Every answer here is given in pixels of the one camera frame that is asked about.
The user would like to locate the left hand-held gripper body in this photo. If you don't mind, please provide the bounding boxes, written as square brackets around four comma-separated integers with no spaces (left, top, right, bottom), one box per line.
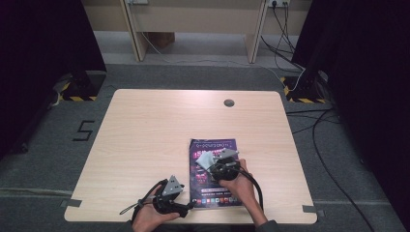
[154,175,187,215]

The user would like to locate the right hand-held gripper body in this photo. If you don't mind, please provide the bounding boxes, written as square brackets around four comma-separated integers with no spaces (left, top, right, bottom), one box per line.
[210,148,241,182]

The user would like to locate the magazine with dark illustrated cover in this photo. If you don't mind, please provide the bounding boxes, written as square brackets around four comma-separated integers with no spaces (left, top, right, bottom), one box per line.
[188,138,243,209]

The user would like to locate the person's right hand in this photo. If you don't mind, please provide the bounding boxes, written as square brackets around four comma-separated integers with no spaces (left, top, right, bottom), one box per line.
[219,158,255,207]

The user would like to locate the person's left hand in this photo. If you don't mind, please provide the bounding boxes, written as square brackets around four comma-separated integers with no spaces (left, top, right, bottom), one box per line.
[131,187,181,232]

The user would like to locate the grey tape strip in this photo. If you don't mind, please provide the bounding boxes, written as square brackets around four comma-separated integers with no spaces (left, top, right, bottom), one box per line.
[302,204,326,218]
[59,198,83,209]

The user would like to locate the black stand base hazard striped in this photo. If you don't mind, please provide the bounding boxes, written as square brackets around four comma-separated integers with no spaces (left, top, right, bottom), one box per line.
[279,71,331,104]
[58,71,107,102]

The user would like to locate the brown cardboard box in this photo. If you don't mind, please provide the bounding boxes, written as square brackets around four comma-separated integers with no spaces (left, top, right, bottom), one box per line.
[144,31,176,50]

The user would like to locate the black curtain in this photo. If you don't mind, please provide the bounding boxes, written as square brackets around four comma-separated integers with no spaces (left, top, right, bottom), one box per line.
[290,0,410,223]
[0,0,107,160]

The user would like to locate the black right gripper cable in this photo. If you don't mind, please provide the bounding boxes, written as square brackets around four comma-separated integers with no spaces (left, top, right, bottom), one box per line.
[237,167,265,212]

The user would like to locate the black gripper wrist strap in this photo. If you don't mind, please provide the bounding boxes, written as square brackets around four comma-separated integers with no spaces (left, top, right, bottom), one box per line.
[119,199,145,216]

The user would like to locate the long black floor cable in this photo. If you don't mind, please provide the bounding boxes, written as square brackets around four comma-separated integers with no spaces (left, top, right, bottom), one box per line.
[310,108,376,232]

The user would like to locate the black outlet cables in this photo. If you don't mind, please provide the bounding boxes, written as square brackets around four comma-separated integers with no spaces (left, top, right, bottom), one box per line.
[260,1,306,73]

